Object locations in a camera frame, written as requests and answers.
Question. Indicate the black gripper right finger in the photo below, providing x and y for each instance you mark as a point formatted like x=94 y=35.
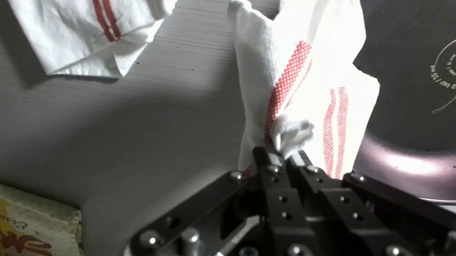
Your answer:
x=346 y=203

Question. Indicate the black non-stick frying pan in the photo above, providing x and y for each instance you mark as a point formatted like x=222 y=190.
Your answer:
x=407 y=57

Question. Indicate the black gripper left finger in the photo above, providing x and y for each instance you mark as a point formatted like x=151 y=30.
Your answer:
x=279 y=203

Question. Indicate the white red-striped dish cloth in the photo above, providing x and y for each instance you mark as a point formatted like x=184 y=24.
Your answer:
x=71 y=32
x=308 y=71

